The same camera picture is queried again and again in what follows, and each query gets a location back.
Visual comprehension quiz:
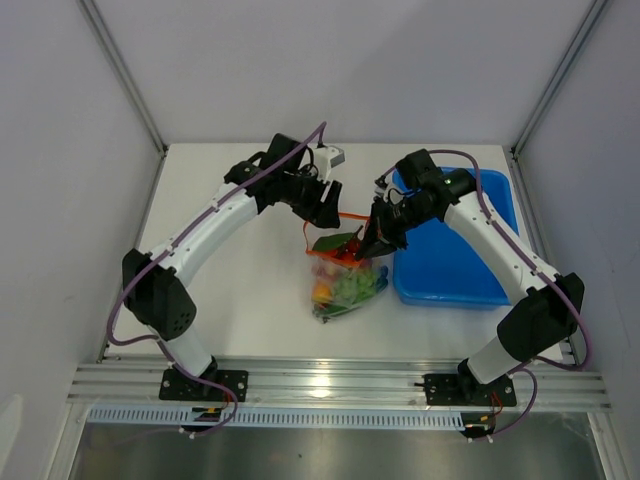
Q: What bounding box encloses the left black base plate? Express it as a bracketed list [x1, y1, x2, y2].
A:
[158, 368, 250, 403]

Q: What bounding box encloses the left aluminium frame post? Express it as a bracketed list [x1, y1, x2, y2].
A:
[74, 0, 168, 156]

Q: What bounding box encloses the blue plastic bin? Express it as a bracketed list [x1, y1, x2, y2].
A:
[391, 166, 521, 308]

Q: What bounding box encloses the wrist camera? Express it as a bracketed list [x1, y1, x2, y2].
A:
[374, 167, 404, 203]
[312, 145, 345, 182]

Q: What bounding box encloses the white slotted cable duct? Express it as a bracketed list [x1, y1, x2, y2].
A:
[87, 404, 465, 431]

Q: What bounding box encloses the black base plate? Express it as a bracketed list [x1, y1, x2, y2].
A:
[158, 368, 250, 403]
[421, 373, 517, 407]

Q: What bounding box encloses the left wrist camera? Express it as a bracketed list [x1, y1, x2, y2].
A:
[312, 145, 345, 182]

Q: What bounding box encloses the aluminium frame post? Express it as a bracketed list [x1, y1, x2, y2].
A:
[74, 0, 168, 156]
[510, 0, 613, 161]

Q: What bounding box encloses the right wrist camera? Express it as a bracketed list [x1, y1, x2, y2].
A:
[374, 167, 404, 203]

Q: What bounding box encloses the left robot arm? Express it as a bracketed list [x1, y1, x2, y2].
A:
[118, 131, 345, 400]

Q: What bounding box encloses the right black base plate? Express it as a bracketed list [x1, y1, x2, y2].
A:
[421, 373, 517, 407]

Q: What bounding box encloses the aluminium mounting rail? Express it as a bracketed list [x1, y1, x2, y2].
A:
[67, 355, 612, 413]

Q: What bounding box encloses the right aluminium frame post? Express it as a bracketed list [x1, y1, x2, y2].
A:
[510, 0, 613, 161]

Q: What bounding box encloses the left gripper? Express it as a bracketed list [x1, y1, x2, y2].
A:
[281, 165, 342, 229]

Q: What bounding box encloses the yellow orange mango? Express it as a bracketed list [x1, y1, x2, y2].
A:
[311, 282, 332, 304]

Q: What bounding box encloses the red cherry bunch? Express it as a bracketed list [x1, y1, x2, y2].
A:
[310, 226, 363, 280]

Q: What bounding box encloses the clear zip bag orange zipper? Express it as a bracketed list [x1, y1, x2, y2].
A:
[302, 212, 389, 323]

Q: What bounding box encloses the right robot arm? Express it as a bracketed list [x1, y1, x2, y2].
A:
[355, 149, 586, 404]

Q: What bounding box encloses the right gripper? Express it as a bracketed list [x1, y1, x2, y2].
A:
[355, 195, 435, 263]

